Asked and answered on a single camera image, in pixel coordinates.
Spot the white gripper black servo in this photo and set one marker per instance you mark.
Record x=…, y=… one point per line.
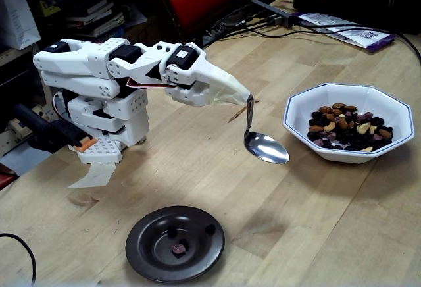
x=210, y=77

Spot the beige masking tape wrap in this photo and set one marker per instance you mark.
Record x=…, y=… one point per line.
x=230, y=91

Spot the bent metal spoon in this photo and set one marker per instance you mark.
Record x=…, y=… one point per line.
x=266, y=148

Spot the small dried fruit portion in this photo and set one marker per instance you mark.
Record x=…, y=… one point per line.
x=179, y=249

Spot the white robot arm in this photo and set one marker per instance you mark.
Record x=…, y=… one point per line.
x=75, y=60

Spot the white octagonal bowl blue rim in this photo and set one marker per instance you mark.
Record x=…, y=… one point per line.
x=302, y=109

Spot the dark brown plate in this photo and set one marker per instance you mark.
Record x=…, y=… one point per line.
x=148, y=250

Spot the brown cardboard box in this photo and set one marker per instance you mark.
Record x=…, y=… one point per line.
x=144, y=32

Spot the grey usb hub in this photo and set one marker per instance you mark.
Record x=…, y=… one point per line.
x=279, y=17

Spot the stacked books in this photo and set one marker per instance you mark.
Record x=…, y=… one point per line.
x=98, y=17

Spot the beige tape piece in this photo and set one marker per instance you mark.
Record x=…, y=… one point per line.
x=95, y=176

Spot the nut and dried fruit mix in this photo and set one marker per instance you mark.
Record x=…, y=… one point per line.
x=345, y=129

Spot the black clamp orange pad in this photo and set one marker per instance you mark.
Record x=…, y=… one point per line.
x=52, y=129

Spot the white purple plastic bag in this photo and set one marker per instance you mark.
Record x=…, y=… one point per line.
x=355, y=33

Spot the yellow black box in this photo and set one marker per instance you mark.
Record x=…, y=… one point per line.
x=49, y=5

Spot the tall white box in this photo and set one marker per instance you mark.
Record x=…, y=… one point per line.
x=14, y=20

